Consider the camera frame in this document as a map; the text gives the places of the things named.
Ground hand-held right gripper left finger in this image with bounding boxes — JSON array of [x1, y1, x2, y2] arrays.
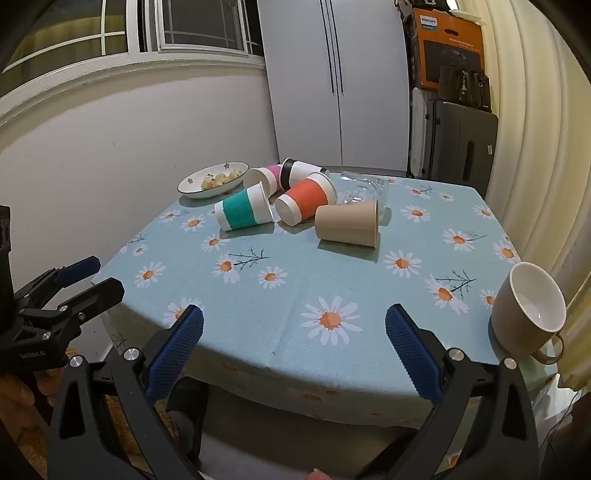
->
[[46, 304, 205, 480]]

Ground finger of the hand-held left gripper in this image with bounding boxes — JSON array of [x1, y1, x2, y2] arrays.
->
[[46, 277, 126, 343], [13, 257, 102, 311]]

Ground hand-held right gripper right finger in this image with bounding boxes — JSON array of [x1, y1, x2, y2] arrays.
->
[[355, 303, 541, 480]]

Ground beige paper cup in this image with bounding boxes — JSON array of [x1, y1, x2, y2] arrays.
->
[[315, 200, 380, 248]]

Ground teal and white paper cup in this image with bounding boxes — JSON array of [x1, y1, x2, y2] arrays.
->
[[214, 182, 277, 232]]

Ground clear plastic cup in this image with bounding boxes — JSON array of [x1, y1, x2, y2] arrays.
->
[[337, 170, 391, 227]]

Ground orange and white paper cup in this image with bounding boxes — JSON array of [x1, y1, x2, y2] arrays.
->
[[275, 172, 339, 227]]

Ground pink and white paper cup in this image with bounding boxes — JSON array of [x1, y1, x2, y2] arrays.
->
[[243, 164, 284, 197]]

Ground black and white paper cup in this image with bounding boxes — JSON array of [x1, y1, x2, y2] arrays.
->
[[280, 157, 329, 189]]

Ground person's left hand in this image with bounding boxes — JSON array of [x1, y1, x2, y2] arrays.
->
[[0, 368, 63, 428]]

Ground beige ceramic mug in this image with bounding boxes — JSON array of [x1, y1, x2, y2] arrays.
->
[[490, 261, 568, 365]]

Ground blue daisy tablecloth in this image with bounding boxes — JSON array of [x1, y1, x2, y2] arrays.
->
[[91, 171, 561, 428]]

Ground white bowl with food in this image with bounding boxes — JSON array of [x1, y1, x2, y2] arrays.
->
[[178, 162, 250, 199]]

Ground food pieces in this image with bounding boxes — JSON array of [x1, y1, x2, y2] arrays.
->
[[201, 170, 244, 190]]

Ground grey suitcase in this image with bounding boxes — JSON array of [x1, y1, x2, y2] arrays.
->
[[425, 99, 499, 195]]

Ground white suitcase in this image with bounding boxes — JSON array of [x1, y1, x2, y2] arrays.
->
[[410, 88, 428, 179]]

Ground cream curtain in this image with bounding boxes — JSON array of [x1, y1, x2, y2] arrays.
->
[[455, 0, 591, 333]]

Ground white framed window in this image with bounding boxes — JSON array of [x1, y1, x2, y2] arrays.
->
[[0, 0, 265, 77]]

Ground dark handbag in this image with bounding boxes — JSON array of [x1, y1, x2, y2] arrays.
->
[[438, 65, 491, 112]]

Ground white refrigerator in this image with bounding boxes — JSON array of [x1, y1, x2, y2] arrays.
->
[[256, 0, 411, 172]]

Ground orange cardboard box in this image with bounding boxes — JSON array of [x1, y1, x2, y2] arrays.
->
[[412, 8, 485, 92]]

